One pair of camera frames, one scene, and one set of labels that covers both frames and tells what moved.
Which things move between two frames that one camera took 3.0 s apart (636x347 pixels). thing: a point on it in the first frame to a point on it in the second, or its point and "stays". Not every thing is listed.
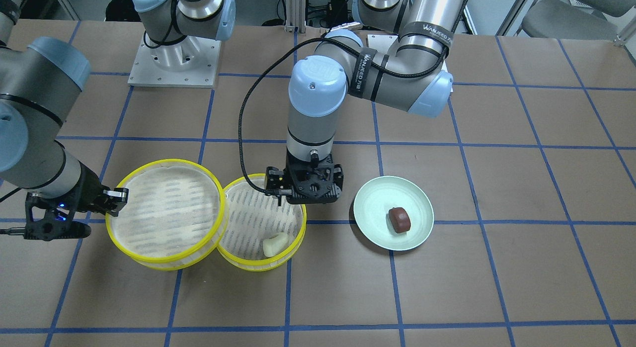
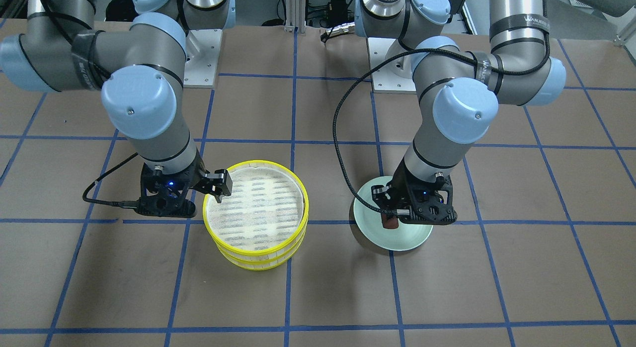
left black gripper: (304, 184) to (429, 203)
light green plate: (371, 210) stays
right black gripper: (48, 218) to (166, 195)
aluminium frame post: (295, 10) stays
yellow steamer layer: (175, 215) to (266, 213)
